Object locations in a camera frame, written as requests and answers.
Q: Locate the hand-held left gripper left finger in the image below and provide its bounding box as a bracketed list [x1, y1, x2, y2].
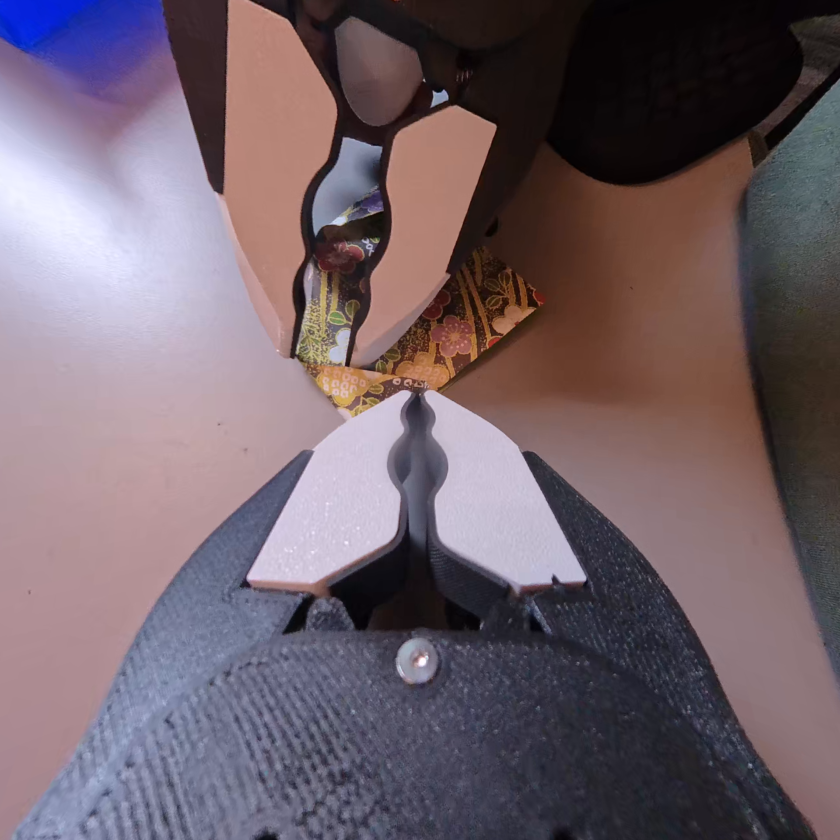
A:
[247, 392, 418, 628]

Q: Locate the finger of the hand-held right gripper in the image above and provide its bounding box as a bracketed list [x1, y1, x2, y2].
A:
[218, 0, 345, 359]
[346, 103, 500, 370]

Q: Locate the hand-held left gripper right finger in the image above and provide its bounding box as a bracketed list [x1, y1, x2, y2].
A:
[420, 390, 589, 628]

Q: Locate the green backed floral paper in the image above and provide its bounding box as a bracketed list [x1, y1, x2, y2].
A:
[292, 184, 546, 420]

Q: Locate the blue plastic bin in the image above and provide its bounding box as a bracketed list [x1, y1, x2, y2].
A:
[0, 0, 169, 95]

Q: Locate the black textured pad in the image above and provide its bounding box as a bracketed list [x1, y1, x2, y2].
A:
[544, 0, 807, 186]

